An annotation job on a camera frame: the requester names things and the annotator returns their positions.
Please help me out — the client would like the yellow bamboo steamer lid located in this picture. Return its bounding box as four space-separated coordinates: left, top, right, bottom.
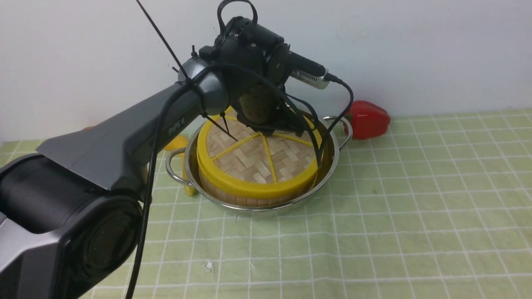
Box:
196 108 323 182

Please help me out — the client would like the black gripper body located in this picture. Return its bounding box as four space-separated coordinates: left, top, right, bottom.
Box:
199 16 306 137

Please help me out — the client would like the black cable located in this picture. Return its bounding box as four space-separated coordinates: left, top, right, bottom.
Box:
125 0 355 299

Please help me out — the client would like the stainless steel pot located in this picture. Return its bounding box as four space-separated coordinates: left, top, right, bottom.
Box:
165 117 353 214

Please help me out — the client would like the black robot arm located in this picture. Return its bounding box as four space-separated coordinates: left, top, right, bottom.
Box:
1 17 290 299

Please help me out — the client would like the red bell pepper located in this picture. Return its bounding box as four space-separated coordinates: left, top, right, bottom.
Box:
346 100 391 140

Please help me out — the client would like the yellow banana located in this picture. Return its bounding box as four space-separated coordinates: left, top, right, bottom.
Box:
165 135 196 196

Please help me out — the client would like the bamboo steamer basket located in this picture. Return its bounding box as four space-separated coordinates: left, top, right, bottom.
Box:
198 166 317 208

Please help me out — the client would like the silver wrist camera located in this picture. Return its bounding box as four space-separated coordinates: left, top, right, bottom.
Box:
288 51 330 90

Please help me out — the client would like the green checked tablecloth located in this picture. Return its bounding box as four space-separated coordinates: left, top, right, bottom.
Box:
0 109 532 299

